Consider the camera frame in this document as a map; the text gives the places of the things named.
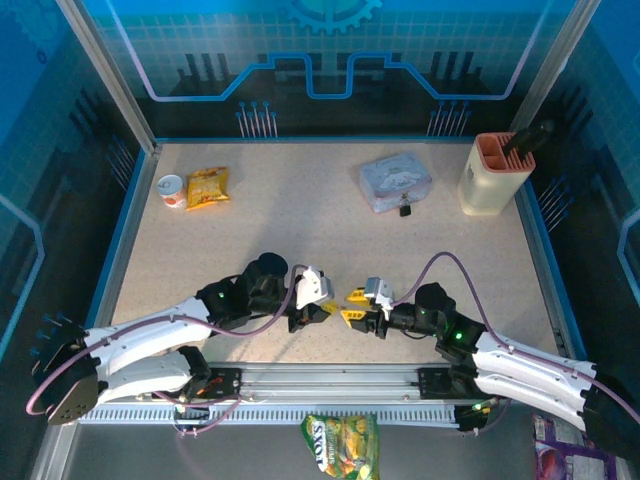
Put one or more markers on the grey wet wipes packet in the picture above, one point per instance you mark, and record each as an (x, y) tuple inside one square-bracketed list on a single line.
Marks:
[(395, 177)]

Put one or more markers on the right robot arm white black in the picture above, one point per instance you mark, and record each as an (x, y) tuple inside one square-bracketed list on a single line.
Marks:
[(525, 375)]

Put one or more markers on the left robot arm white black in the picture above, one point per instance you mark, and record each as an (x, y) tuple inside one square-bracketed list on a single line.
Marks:
[(140, 340)]

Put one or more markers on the white paper cup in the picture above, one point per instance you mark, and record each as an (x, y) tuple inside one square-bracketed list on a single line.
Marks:
[(171, 192)]

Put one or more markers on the green yellow snack bag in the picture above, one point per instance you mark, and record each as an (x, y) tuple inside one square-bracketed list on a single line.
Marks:
[(340, 447)]

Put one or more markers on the cream knife holder orange rim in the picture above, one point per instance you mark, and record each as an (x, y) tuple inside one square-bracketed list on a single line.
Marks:
[(492, 185)]

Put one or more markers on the purple snack bag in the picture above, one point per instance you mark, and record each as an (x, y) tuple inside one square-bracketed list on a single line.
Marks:
[(560, 450)]

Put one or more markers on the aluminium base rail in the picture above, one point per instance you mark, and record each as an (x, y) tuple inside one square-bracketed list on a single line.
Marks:
[(325, 380)]

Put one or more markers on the aluminium frame post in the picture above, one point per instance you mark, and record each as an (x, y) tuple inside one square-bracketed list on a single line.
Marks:
[(110, 80), (555, 65)]

